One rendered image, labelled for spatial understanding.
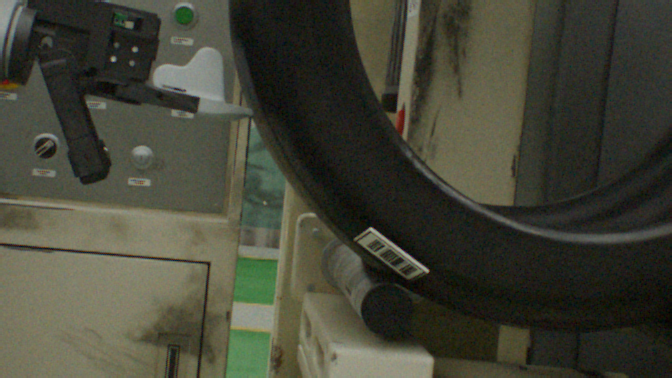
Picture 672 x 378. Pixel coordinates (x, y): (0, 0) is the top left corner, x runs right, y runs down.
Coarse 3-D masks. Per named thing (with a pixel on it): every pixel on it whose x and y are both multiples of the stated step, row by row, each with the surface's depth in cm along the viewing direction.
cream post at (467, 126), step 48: (432, 0) 151; (480, 0) 151; (528, 0) 152; (432, 48) 151; (480, 48) 152; (528, 48) 153; (432, 96) 152; (480, 96) 152; (432, 144) 152; (480, 144) 152; (480, 192) 153; (432, 336) 153; (480, 336) 154
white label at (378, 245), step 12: (360, 240) 113; (372, 240) 112; (384, 240) 111; (372, 252) 114; (384, 252) 113; (396, 252) 111; (396, 264) 113; (408, 264) 112; (420, 264) 111; (408, 276) 114
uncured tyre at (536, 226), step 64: (256, 0) 111; (320, 0) 109; (256, 64) 113; (320, 64) 109; (320, 128) 110; (384, 128) 110; (320, 192) 113; (384, 192) 111; (448, 192) 110; (640, 192) 141; (448, 256) 112; (512, 256) 112; (576, 256) 112; (640, 256) 112; (512, 320) 116; (576, 320) 116; (640, 320) 117
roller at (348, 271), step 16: (336, 256) 144; (352, 256) 137; (336, 272) 139; (352, 272) 129; (368, 272) 124; (352, 288) 124; (368, 288) 116; (384, 288) 115; (400, 288) 115; (352, 304) 122; (368, 304) 115; (384, 304) 115; (400, 304) 115; (368, 320) 115; (384, 320) 115; (400, 320) 115
